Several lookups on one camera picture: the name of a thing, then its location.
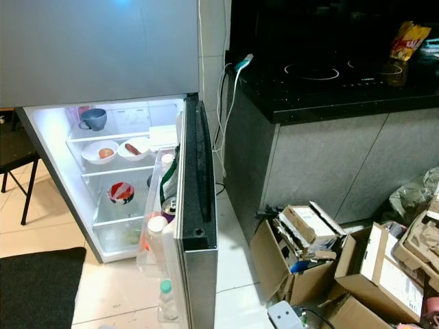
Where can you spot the dark blue cup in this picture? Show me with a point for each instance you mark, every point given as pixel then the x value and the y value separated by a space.
pixel 95 120

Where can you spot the grey fridge lower door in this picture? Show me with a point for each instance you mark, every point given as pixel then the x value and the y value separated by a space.
pixel 202 281

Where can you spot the white bowl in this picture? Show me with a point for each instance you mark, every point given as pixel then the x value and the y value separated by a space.
pixel 89 156
pixel 144 154

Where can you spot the plain cardboard box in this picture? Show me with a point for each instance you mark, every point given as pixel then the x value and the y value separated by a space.
pixel 343 315

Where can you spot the white plastic container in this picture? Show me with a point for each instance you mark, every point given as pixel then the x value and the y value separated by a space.
pixel 163 136

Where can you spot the black induction hob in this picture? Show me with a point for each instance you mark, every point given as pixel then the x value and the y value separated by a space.
pixel 336 75

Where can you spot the black folding chair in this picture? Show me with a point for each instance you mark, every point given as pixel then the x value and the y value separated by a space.
pixel 14 147

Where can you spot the green snack bag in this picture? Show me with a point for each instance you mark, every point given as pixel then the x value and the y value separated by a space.
pixel 170 178

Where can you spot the black kitchen counter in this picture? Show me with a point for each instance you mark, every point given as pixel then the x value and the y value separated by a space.
pixel 315 164

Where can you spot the cardboard box white label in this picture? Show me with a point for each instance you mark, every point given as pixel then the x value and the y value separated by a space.
pixel 377 274

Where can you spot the clear bottle white cap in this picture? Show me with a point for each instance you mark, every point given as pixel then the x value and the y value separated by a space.
pixel 158 247

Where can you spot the green vegetables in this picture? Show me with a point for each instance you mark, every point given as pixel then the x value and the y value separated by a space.
pixel 134 236

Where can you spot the purple topped drink can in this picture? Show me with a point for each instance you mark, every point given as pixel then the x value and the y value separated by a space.
pixel 170 205

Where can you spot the orange peach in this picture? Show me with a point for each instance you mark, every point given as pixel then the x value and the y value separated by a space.
pixel 105 153

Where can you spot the yellow snack bag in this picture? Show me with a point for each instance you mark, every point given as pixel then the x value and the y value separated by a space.
pixel 408 41

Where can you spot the glass fridge shelf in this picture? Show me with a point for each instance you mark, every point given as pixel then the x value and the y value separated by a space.
pixel 120 135
pixel 120 221
pixel 116 170

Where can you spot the grey fridge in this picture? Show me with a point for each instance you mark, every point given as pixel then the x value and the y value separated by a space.
pixel 96 48

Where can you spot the brown sausage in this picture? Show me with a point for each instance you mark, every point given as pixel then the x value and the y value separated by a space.
pixel 133 149

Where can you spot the orange plastic thing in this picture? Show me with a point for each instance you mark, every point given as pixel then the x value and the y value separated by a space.
pixel 145 241

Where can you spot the black floor mat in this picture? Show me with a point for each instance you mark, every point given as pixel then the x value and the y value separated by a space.
pixel 34 295

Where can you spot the grey plastic bag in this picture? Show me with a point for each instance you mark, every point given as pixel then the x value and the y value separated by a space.
pixel 418 195

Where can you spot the small bottle green cap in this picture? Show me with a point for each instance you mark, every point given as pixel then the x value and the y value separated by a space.
pixel 167 305

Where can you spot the open cardboard box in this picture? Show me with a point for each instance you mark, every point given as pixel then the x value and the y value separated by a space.
pixel 267 264

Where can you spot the wrapped bowl red food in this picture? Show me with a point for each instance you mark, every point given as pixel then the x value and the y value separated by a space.
pixel 121 193

